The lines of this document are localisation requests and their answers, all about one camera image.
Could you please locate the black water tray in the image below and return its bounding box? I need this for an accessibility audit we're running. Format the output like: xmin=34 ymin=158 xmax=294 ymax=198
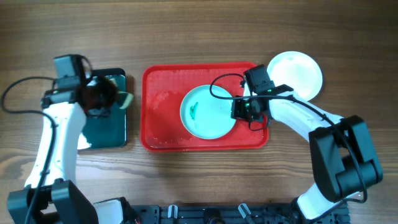
xmin=77 ymin=68 xmax=127 ymax=150

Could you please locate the white plate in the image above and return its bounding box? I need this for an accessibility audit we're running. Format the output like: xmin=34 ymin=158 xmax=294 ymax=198
xmin=267 ymin=51 xmax=323 ymax=101

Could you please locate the light blue plate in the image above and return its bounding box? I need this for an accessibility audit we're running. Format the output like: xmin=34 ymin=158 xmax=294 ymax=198
xmin=180 ymin=85 xmax=236 ymax=140

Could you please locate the green yellow sponge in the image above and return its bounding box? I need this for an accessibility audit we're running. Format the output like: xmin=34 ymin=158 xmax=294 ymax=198
xmin=117 ymin=91 xmax=134 ymax=110

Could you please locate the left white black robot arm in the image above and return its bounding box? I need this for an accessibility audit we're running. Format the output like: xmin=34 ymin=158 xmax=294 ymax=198
xmin=7 ymin=77 xmax=139 ymax=223

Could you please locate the red plastic tray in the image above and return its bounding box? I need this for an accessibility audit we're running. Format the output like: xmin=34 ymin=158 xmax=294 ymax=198
xmin=140 ymin=62 xmax=269 ymax=152

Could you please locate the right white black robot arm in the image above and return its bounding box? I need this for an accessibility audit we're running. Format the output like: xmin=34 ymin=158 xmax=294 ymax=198
xmin=232 ymin=90 xmax=383 ymax=223

